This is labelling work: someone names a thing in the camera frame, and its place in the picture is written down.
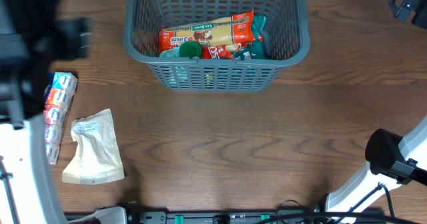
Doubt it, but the Kleenex tissue multipack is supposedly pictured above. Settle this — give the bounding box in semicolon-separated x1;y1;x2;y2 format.
43;72;78;165

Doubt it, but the light teal snack packet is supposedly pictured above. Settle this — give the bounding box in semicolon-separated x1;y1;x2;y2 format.
159;47;180;57

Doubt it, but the beige paper pouch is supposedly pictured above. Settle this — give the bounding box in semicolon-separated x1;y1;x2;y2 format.
62;109;125;185

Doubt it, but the green lid glass jar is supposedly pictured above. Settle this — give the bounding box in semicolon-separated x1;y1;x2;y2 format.
179;41;202;58

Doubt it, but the green Nescafe coffee bag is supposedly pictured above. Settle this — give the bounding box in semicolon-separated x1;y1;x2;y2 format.
201;13;272;61

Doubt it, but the orange San Remo spaghetti pack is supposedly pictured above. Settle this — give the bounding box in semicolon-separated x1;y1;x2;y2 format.
159;11;256;52

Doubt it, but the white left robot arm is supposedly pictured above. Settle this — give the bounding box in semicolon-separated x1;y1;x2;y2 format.
1;0;127;223

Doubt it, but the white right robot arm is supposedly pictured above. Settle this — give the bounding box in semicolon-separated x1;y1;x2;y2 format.
319;119;426;223

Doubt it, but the grey plastic lattice basket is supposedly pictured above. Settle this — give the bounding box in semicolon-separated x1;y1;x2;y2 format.
125;0;310;91

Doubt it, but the black base rail with cables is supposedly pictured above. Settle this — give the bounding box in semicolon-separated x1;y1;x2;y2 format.
65;205;411;224

